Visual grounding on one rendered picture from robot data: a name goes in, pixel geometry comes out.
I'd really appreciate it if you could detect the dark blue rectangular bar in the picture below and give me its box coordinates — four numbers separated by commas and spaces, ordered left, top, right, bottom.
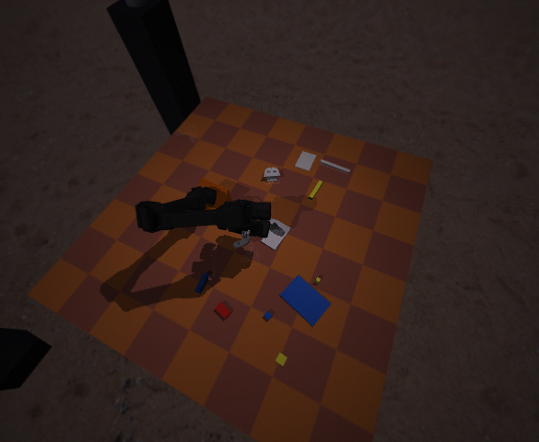
194, 273, 209, 294

